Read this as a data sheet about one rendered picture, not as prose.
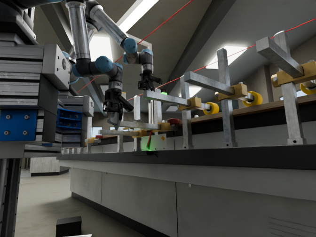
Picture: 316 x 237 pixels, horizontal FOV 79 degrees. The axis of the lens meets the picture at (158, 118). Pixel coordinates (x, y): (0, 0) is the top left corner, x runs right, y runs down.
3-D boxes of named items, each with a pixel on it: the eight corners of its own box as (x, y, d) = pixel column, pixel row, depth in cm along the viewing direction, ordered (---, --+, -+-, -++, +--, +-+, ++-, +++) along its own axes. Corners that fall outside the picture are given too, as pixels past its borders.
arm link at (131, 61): (122, 46, 120) (139, 47, 120) (124, 55, 131) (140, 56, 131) (122, 58, 118) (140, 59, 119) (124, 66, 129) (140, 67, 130)
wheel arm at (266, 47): (271, 46, 46) (268, 33, 47) (255, 52, 49) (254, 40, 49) (319, 87, 78) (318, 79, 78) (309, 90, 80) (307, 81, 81)
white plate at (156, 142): (166, 150, 114) (165, 133, 115) (141, 151, 133) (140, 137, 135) (166, 150, 114) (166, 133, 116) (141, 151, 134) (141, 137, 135)
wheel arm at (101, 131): (99, 135, 119) (100, 128, 120) (98, 135, 122) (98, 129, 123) (154, 137, 147) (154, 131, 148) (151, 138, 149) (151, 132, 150)
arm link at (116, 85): (118, 87, 111) (125, 82, 105) (118, 94, 110) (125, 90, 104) (106, 84, 106) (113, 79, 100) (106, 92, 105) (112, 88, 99)
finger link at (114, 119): (107, 129, 98) (108, 112, 100) (118, 130, 102) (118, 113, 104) (110, 128, 96) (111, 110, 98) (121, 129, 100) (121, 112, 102)
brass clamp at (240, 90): (241, 93, 80) (240, 82, 81) (214, 100, 90) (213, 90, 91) (248, 96, 84) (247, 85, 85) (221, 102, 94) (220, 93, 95)
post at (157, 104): (158, 161, 119) (156, 87, 128) (155, 161, 122) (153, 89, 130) (162, 161, 121) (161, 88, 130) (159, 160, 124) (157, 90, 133)
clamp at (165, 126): (164, 130, 117) (164, 122, 117) (151, 132, 127) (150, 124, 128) (171, 130, 120) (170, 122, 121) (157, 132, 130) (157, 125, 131)
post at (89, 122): (87, 154, 214) (89, 113, 223) (86, 155, 217) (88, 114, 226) (90, 154, 217) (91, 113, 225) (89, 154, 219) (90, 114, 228)
